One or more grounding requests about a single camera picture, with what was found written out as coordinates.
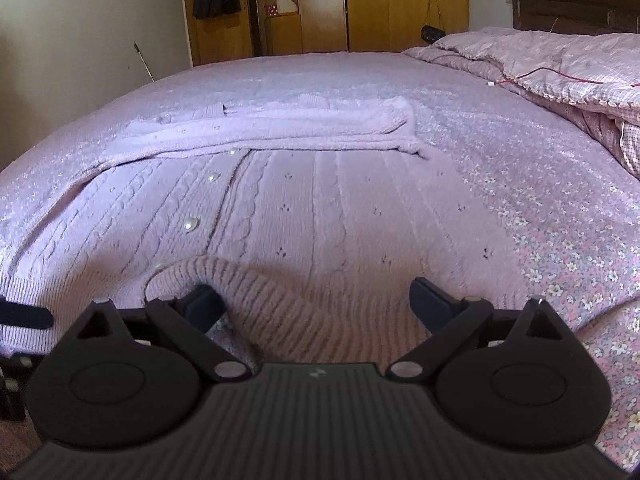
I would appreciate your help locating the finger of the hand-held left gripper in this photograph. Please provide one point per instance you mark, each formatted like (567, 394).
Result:
(27, 314)
(12, 385)

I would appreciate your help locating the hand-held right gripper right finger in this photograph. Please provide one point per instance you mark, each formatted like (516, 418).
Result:
(431, 302)

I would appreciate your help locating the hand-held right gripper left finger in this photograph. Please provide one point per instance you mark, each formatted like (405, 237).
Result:
(205, 305)

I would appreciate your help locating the pink knit cardigan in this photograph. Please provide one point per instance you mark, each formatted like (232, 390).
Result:
(320, 220)

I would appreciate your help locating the floral pink bed sheet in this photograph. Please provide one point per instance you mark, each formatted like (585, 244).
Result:
(575, 220)

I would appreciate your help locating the black hanging pouch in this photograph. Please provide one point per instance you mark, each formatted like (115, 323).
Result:
(432, 34)

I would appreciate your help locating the pink checked quilt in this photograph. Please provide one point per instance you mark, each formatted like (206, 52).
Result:
(560, 60)

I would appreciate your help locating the red dotted box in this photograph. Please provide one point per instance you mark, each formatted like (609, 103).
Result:
(271, 11)

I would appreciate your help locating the wooden wardrobe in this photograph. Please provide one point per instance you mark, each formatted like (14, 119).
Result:
(375, 5)

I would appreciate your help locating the dark wooden headboard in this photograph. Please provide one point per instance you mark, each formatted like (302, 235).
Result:
(575, 7)

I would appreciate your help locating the thin stick against wall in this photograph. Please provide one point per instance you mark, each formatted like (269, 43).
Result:
(143, 62)

